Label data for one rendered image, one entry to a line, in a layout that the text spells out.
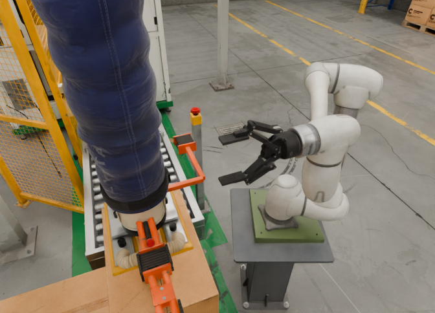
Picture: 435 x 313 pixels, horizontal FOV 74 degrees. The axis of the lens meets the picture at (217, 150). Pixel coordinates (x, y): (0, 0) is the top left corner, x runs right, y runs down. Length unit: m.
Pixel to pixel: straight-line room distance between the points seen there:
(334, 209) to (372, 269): 1.17
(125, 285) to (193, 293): 0.27
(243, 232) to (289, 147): 0.92
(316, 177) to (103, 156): 0.62
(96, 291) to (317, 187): 1.29
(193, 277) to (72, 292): 0.78
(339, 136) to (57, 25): 0.71
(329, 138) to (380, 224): 2.17
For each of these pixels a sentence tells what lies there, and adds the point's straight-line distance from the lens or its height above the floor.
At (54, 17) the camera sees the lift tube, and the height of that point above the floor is 1.91.
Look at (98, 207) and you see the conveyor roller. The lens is 2.15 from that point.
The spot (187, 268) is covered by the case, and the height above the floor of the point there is 0.94.
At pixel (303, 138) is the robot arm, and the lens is 0.79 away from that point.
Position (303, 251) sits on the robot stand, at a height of 0.75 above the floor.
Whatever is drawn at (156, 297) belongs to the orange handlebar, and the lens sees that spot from 0.91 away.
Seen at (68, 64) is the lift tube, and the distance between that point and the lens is 0.73.
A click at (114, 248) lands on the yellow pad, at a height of 1.13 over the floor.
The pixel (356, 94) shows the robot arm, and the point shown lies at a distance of 1.38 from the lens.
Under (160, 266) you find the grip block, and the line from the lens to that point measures 0.93.
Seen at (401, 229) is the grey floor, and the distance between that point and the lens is 3.00.
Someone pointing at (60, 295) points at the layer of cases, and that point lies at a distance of 1.86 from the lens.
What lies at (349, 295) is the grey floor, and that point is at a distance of 2.46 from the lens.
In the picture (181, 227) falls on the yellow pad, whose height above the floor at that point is 1.13.
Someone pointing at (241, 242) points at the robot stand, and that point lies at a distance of 1.59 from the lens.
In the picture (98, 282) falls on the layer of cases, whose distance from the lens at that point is 1.82.
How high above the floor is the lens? 2.06
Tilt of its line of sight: 38 degrees down
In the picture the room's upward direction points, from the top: straight up
